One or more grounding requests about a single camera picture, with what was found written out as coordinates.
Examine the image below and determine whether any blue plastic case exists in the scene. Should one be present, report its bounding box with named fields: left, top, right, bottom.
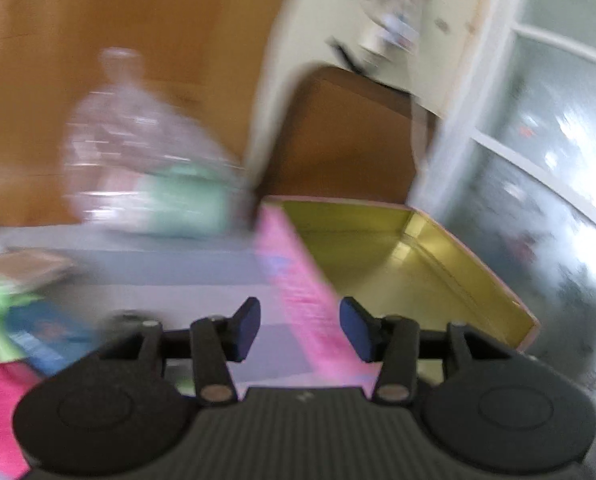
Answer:
left=4, top=300, right=99, bottom=376

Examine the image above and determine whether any printed card packet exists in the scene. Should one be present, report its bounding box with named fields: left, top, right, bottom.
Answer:
left=0, top=248, right=75, bottom=294

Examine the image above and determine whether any striped bed sheet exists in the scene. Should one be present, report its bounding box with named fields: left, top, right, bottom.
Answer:
left=0, top=224, right=376, bottom=391

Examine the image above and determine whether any pink tin box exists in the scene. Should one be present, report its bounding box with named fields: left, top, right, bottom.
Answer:
left=255, top=196, right=541, bottom=391

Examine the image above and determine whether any mint green roll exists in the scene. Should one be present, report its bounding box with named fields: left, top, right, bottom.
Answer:
left=135, top=164, right=233, bottom=237

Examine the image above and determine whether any clear plastic bag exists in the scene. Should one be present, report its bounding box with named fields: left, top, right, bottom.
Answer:
left=62, top=48, right=246, bottom=236

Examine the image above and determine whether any brown chair backrest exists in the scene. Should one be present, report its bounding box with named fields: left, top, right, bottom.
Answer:
left=255, top=65, right=415, bottom=204

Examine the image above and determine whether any wooden headboard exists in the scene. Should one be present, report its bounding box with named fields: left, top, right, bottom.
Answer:
left=0, top=0, right=284, bottom=226

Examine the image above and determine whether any wall power socket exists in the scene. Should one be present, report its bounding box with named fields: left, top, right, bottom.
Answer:
left=359, top=0, right=427, bottom=58

